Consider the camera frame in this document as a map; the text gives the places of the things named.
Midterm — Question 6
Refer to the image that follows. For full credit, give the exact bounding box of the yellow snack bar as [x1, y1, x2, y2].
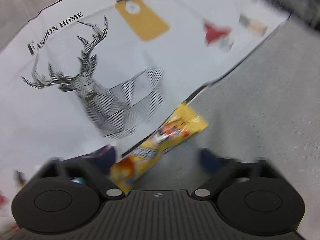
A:
[108, 104, 208, 193]

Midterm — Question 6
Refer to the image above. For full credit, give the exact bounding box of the light blue snack bar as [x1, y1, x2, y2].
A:
[71, 177, 86, 185]

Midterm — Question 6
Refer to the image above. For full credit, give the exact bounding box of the deer print white cloth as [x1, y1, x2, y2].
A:
[1, 0, 289, 239]

